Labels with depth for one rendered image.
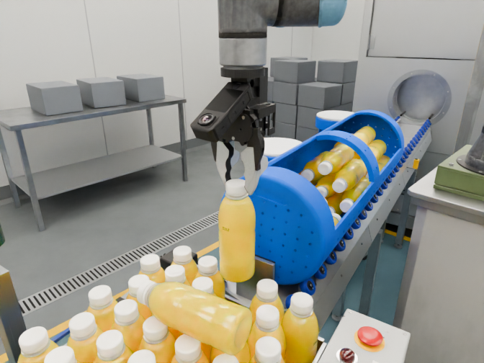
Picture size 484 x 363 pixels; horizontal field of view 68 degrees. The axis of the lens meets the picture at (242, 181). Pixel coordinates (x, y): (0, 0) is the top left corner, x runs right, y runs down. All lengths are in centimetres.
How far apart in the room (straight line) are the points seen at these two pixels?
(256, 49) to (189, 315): 40
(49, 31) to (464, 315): 387
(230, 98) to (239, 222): 21
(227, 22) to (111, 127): 390
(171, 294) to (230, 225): 15
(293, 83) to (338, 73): 57
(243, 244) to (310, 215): 19
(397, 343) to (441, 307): 55
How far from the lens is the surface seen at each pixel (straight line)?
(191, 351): 59
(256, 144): 58
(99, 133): 436
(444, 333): 121
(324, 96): 447
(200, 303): 56
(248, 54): 56
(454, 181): 104
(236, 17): 56
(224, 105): 55
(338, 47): 671
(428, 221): 105
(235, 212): 62
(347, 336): 61
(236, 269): 68
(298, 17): 59
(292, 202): 78
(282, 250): 85
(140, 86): 366
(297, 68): 465
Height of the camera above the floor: 153
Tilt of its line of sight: 23 degrees down
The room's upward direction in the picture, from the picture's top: straight up
